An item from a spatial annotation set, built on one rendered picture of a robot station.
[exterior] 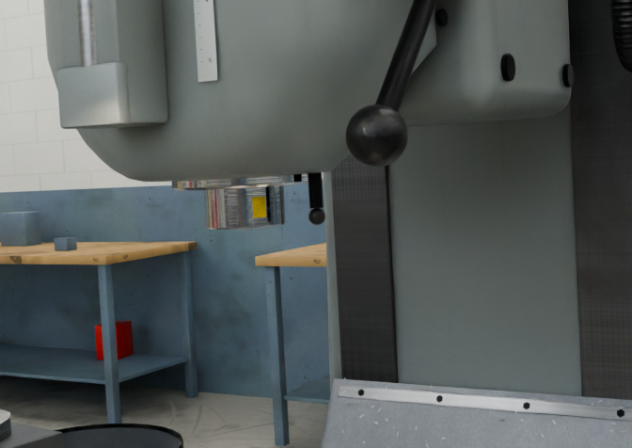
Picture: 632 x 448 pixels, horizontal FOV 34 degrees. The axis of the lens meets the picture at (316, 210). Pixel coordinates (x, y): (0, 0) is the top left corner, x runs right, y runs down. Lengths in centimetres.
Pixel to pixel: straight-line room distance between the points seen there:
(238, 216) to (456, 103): 16
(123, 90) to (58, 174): 611
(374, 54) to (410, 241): 43
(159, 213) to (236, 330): 84
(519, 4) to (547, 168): 24
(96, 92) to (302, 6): 11
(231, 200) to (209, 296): 533
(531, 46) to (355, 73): 21
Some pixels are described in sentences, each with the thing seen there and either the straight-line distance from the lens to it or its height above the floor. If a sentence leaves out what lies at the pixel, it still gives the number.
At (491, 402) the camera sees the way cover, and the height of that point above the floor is 109.
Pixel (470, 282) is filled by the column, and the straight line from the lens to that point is 96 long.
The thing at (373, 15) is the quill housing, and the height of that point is 139.
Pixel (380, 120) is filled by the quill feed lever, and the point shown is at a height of 133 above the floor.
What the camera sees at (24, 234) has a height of 95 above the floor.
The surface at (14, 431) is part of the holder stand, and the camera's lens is 82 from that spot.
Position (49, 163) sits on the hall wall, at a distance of 667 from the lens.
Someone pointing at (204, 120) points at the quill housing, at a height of 134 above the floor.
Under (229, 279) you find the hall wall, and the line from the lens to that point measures 583.
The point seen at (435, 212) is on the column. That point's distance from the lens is 97.
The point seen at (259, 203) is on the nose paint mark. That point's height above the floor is 129.
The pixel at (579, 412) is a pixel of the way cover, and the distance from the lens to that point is 94.
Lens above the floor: 132
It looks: 3 degrees down
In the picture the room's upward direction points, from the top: 3 degrees counter-clockwise
